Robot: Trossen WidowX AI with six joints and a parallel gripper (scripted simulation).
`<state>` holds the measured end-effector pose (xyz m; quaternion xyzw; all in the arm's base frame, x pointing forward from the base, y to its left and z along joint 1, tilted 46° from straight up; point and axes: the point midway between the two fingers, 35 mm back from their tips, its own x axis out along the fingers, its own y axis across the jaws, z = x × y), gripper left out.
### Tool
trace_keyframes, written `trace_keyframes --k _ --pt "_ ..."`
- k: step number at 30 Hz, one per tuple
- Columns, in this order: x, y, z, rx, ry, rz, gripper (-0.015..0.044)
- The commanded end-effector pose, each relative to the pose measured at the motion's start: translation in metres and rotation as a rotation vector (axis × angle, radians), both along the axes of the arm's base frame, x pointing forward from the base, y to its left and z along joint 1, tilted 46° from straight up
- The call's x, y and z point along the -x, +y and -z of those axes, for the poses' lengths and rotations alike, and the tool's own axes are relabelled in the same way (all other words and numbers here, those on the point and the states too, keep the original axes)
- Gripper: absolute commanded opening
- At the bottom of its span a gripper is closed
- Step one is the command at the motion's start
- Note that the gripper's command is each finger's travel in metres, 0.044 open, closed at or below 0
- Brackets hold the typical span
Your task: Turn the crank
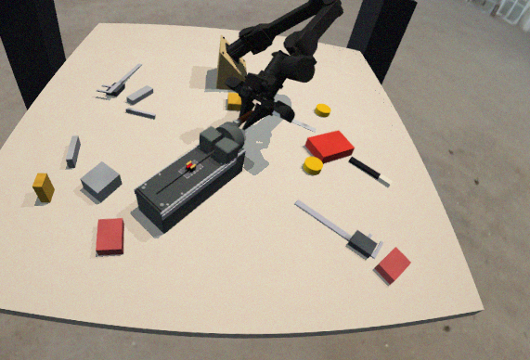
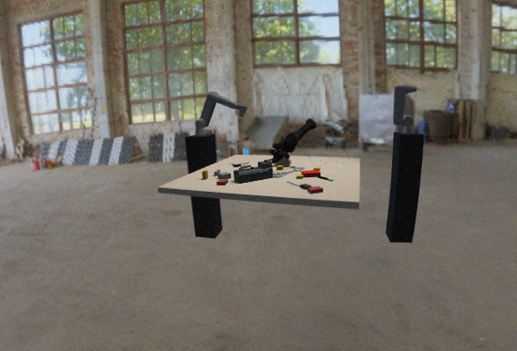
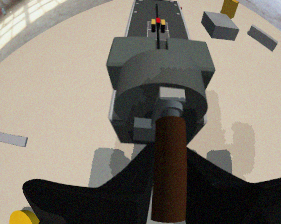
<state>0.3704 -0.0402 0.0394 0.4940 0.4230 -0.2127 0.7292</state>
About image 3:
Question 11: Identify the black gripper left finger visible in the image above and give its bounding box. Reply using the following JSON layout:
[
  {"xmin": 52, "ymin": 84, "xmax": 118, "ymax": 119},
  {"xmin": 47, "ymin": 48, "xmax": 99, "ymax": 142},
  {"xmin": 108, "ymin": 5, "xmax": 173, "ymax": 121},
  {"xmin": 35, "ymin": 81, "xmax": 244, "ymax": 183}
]
[{"xmin": 23, "ymin": 143, "xmax": 155, "ymax": 224}]

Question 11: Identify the yellow rectangular block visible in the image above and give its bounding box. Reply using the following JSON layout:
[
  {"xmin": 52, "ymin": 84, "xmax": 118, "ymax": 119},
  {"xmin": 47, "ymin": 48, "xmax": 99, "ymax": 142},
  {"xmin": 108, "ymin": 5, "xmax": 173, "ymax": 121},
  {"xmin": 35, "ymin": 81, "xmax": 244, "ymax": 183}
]
[{"xmin": 221, "ymin": 0, "xmax": 238, "ymax": 19}]

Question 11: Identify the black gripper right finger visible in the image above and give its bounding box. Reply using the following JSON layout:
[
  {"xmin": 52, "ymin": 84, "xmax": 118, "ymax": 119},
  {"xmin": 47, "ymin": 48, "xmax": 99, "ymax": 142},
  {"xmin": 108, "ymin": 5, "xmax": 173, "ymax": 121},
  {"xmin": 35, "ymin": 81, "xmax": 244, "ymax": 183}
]
[{"xmin": 185, "ymin": 147, "xmax": 281, "ymax": 224}]

